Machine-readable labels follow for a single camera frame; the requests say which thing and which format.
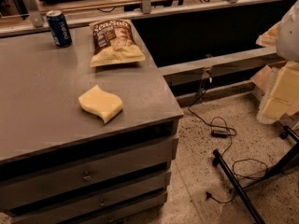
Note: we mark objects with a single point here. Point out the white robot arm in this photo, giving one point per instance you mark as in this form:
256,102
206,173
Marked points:
287,45

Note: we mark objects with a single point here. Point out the yellow wavy sponge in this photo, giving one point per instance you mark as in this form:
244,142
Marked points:
102,104

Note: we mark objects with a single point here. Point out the brown yellow chips bag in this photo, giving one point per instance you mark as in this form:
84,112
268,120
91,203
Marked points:
114,43

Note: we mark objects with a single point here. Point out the black metal stand base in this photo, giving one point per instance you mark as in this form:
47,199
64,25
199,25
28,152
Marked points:
284,166

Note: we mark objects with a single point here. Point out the blue Pepsi can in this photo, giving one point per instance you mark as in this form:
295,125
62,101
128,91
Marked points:
59,28

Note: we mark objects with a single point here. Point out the grey drawer cabinet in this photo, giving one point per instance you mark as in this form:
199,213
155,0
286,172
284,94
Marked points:
62,165

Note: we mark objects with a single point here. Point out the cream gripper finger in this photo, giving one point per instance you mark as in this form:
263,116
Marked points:
281,94
269,38

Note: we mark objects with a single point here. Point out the grey metal rail frame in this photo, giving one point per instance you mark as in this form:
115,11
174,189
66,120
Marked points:
182,73

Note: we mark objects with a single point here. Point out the cardboard box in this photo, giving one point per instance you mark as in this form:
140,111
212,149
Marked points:
261,77

